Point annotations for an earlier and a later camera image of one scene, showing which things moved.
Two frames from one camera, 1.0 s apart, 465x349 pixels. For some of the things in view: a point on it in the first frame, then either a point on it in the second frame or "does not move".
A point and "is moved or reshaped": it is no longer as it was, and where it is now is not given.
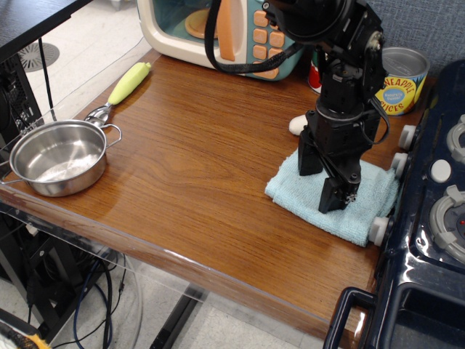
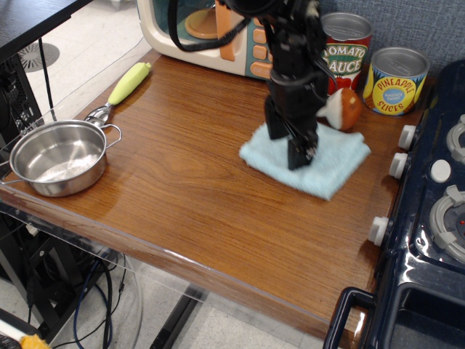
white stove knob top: x=406 y=136 does not move
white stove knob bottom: x=378 y=230 does not move
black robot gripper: x=338 y=132 -> x=293 y=102
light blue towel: x=377 y=197 is moved or reshaped
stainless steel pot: x=63 y=158 does not move
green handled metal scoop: x=124 y=87 does not move
